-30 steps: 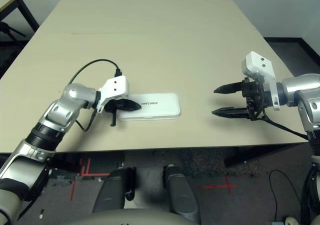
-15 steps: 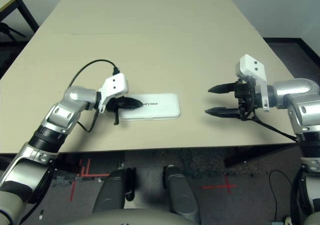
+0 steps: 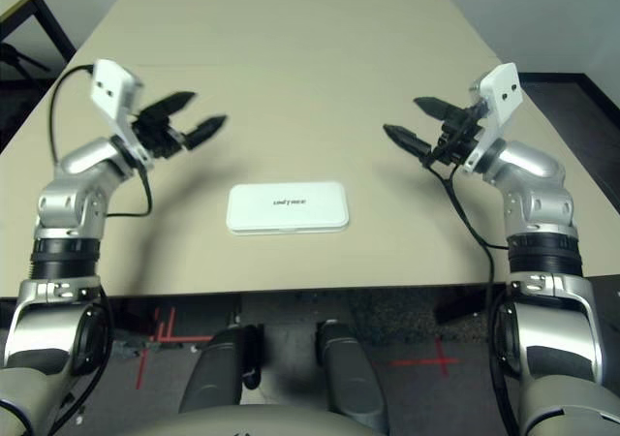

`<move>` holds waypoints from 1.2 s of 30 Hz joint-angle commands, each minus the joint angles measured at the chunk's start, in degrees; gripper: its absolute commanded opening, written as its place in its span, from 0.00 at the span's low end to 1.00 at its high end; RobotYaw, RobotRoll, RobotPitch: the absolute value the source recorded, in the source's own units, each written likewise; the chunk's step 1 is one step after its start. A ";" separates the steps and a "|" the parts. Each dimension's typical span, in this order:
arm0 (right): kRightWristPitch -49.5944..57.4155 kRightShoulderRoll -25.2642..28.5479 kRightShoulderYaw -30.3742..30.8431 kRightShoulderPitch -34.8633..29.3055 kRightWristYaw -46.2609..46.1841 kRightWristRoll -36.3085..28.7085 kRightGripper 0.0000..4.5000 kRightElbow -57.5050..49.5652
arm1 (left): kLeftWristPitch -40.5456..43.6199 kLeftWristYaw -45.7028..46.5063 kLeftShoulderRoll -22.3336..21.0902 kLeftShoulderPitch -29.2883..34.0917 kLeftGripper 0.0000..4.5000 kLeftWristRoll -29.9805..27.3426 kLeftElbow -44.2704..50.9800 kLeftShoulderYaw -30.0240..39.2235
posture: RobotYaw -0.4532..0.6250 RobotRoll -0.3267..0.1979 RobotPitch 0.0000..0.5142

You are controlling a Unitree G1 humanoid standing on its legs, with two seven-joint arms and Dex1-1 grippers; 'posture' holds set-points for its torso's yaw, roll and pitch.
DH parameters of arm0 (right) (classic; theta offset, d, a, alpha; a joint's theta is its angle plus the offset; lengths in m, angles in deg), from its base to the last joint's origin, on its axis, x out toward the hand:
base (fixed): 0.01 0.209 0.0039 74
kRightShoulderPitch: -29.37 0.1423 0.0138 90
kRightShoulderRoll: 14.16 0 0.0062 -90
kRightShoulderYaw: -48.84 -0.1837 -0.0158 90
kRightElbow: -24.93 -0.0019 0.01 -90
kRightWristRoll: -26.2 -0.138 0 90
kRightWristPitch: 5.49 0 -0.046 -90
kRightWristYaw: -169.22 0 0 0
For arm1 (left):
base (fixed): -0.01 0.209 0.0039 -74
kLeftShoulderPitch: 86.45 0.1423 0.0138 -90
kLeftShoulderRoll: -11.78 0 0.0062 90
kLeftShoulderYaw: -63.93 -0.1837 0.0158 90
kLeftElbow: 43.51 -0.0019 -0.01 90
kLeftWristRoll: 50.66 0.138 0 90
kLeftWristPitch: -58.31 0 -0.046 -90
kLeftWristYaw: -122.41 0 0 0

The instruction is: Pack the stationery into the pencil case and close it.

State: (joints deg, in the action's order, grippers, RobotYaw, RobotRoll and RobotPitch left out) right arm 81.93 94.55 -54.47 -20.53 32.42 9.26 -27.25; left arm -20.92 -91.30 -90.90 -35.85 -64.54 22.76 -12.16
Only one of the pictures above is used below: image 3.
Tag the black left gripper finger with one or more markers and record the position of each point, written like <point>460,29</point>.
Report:
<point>206,131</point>
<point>172,103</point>

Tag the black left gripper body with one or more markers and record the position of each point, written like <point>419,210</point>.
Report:
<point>160,133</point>

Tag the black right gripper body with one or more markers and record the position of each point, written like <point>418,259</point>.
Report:
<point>457,135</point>

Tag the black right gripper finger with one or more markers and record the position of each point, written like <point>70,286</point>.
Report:
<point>438,109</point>
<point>407,140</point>

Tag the white plastic pencil case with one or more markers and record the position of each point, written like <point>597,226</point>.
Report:
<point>288,208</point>

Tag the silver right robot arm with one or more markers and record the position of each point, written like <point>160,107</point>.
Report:
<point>542,203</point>

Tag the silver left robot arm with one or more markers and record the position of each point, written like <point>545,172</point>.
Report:
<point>68,223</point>

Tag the black tripod stand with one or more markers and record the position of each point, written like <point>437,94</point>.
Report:
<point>19,63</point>

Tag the dark table underframe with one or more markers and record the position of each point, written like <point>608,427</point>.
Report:
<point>460,305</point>

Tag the grey robot right leg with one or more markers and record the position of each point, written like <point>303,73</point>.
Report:
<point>349,378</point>

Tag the grey robot leg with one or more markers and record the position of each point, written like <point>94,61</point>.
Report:
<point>349,378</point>
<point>218,378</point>

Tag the grey robot left leg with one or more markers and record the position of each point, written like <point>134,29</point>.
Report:
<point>218,378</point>

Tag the beige robot torso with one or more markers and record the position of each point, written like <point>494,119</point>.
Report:
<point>266,421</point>

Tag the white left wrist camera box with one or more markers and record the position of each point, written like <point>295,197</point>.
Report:
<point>114,87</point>

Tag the beige side table black frame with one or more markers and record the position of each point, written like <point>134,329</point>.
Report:
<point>19,2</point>

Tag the grey metal floor bracket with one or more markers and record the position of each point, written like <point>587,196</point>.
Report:
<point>135,349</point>

